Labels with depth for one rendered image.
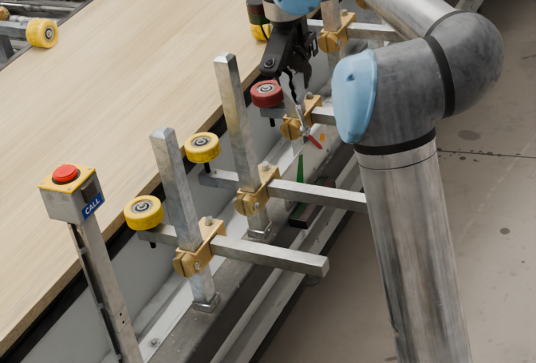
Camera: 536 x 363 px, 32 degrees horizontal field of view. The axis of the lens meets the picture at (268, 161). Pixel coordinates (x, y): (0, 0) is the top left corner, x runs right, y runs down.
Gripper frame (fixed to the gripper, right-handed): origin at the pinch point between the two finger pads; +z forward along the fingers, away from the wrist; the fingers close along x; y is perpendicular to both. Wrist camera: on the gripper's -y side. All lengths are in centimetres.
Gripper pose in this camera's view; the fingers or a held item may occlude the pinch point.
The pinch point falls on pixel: (296, 100)
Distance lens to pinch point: 205.6
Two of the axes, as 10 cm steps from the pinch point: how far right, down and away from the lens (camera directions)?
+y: 4.5, -5.6, 7.0
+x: -8.8, -1.4, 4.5
